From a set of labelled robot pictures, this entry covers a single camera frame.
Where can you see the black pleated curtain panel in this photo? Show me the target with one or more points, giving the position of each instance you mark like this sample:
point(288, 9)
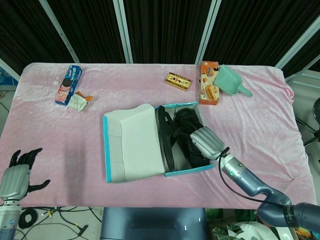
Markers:
point(25, 30)
point(257, 30)
point(92, 30)
point(165, 30)

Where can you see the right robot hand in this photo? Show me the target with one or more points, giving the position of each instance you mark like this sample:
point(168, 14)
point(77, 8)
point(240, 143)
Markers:
point(208, 143)

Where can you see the black rubber slipper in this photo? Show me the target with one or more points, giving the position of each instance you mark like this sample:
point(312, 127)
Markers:
point(165, 140)
point(185, 117)

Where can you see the mint green plastic scoop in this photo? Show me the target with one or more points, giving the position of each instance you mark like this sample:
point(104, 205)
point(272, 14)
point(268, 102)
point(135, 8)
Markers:
point(226, 80)

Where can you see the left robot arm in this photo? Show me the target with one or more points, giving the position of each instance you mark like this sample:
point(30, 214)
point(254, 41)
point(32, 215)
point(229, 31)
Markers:
point(8, 220)

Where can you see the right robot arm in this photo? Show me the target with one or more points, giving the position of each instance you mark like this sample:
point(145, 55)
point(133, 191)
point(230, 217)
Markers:
point(250, 180)

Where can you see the blue robot torso base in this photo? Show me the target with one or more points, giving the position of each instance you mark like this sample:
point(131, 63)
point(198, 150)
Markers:
point(150, 225)

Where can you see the white partition post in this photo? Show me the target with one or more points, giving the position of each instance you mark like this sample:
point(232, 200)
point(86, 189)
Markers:
point(207, 32)
point(10, 70)
point(123, 32)
point(60, 32)
point(297, 42)

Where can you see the pink velvet tablecloth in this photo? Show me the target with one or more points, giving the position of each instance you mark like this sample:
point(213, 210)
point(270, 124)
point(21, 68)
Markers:
point(75, 140)

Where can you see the orange biscuit box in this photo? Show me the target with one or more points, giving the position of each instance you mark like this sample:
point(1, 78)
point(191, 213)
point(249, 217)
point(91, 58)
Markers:
point(207, 87)

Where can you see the small yellow patterned box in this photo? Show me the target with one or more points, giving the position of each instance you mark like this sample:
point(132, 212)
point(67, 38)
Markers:
point(178, 81)

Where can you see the teal cardboard shoe box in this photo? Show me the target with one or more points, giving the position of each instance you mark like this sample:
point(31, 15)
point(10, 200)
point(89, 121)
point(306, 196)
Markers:
point(140, 140)

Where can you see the green white patterned bag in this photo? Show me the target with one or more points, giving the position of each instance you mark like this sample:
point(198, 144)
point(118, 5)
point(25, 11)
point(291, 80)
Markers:
point(232, 232)

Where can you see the small orange snack packet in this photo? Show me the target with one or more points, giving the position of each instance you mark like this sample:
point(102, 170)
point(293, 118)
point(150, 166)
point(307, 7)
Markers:
point(87, 98)

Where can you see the crumpled white snack wrapper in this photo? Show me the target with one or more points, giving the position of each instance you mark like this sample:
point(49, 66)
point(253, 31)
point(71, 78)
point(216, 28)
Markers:
point(77, 103)

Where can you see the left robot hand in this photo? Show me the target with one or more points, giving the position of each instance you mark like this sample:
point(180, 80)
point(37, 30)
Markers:
point(13, 182)

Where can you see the blue cookie box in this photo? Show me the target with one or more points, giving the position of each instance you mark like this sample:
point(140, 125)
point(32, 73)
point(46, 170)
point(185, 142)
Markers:
point(70, 80)

